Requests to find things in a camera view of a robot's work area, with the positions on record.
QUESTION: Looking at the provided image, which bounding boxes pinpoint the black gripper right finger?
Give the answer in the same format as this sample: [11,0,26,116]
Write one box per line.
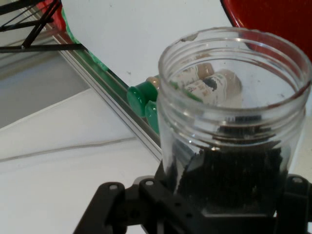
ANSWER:
[275,174,312,234]

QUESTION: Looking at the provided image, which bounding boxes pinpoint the black tripod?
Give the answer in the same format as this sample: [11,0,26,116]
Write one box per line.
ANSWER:
[0,0,90,54]

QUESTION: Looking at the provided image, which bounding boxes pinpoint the red bowl black rim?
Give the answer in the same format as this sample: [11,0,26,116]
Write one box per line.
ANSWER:
[220,0,312,61]

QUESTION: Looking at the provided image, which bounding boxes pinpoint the red foam block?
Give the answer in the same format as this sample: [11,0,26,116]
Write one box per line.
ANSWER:
[50,0,65,30]

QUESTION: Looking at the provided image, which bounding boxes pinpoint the clear plastic jar black seeds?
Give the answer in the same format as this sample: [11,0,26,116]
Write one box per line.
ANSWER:
[157,26,312,216]

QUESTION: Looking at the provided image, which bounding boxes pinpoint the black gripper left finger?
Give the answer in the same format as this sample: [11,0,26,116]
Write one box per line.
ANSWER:
[73,160,208,234]

